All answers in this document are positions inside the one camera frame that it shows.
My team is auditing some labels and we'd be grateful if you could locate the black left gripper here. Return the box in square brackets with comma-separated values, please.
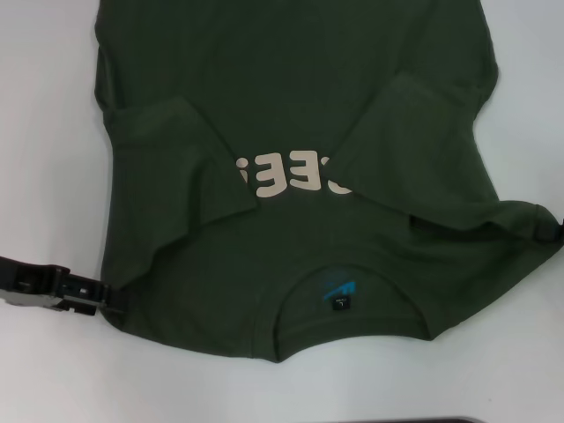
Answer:
[0, 254, 134, 317]

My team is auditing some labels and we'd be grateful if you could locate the dark green FREE! t-shirt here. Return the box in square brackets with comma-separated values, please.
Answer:
[93, 0, 557, 359]

